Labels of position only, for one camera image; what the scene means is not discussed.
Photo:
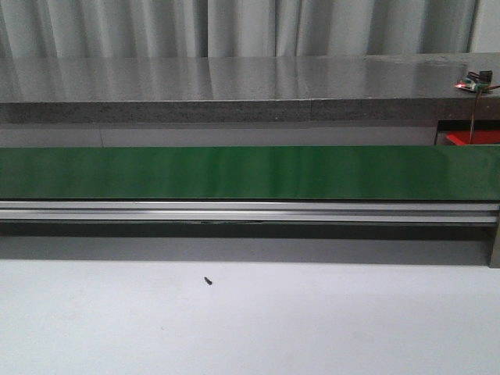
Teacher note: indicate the grey stone back bench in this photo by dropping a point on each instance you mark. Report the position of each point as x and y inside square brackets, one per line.
[244, 89]

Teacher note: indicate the green conveyor belt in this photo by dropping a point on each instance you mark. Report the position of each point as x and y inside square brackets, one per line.
[414, 173]

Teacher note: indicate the red plastic bin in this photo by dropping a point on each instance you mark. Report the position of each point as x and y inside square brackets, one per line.
[482, 137]

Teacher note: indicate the small green circuit board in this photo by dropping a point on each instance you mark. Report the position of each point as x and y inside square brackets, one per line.
[474, 82]

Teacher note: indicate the grey conveyor support leg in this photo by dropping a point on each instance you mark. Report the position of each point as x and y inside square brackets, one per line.
[493, 236]

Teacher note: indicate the grey curtain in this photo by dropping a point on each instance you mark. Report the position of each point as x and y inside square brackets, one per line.
[147, 29]

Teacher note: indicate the aluminium conveyor side rail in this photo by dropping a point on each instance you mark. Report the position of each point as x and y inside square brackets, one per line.
[330, 212]

